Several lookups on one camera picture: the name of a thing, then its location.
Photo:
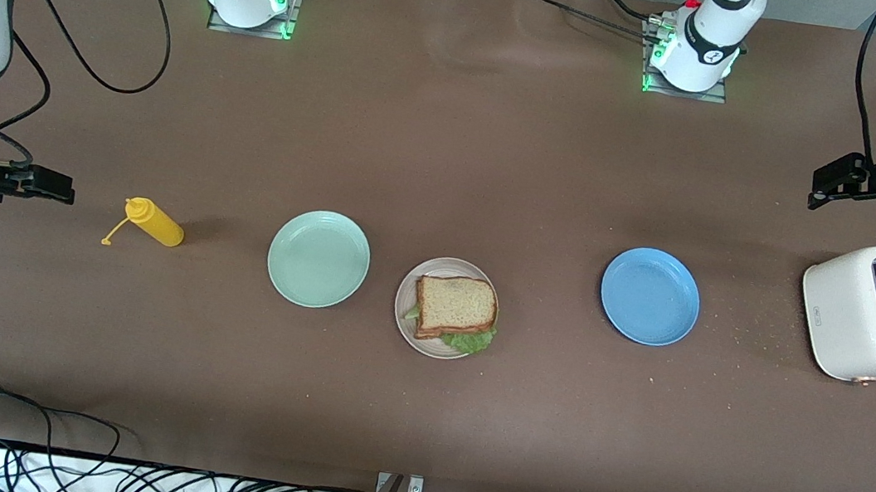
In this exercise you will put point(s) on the white toaster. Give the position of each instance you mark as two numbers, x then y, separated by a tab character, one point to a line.
843	317

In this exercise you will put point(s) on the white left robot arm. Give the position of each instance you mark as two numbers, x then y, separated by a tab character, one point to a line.
711	29

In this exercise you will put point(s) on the yellow squeeze bottle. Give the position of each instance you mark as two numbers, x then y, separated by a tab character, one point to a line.
156	224

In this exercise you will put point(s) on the blue plate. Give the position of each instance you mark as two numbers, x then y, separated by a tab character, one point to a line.
650	296

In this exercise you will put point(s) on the green lettuce leaf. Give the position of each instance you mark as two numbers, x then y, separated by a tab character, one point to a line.
468	338

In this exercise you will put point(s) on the mint green plate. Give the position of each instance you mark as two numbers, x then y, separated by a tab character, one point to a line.
318	259

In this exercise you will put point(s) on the brown table cover sheet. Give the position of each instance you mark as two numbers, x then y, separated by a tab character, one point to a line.
449	155

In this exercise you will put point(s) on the beige plate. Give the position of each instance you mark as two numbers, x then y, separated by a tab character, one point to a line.
407	326

